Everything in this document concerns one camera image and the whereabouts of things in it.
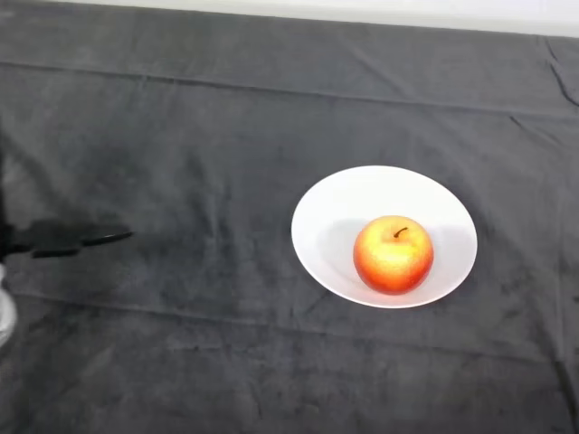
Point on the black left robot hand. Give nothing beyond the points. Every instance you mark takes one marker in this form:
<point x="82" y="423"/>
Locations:
<point x="59" y="237"/>

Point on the red yellow apple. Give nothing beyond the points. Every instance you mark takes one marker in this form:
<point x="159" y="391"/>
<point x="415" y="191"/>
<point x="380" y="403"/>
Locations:
<point x="392" y="257"/>

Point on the white round plate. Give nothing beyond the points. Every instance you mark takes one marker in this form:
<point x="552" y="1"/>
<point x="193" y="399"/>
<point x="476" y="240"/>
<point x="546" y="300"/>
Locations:
<point x="344" y="199"/>

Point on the black cloth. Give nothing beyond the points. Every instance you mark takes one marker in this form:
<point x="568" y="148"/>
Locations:
<point x="271" y="113"/>

